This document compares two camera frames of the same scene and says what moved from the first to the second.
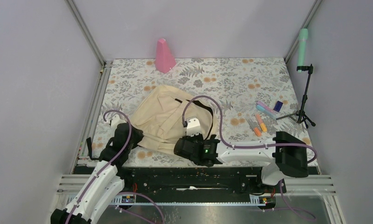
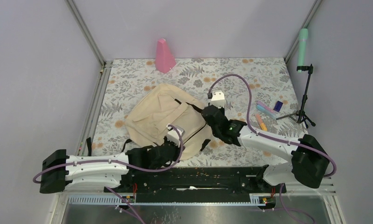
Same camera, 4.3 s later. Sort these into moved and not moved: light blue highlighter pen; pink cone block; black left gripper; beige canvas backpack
Moved: black left gripper
Not moved: pink cone block; light blue highlighter pen; beige canvas backpack
